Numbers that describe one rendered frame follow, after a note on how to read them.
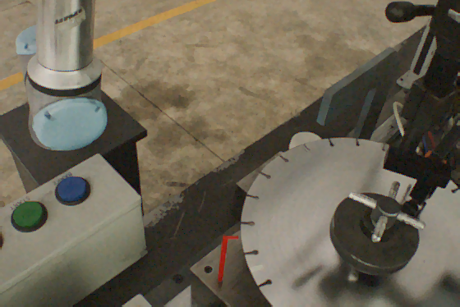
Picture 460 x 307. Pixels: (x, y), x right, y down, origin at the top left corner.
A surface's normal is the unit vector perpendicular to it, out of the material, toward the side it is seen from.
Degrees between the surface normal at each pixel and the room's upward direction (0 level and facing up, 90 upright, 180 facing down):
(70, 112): 98
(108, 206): 0
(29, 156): 0
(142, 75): 0
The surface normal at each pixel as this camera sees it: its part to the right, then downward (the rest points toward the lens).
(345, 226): -0.01, -0.72
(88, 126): 0.41, 0.74
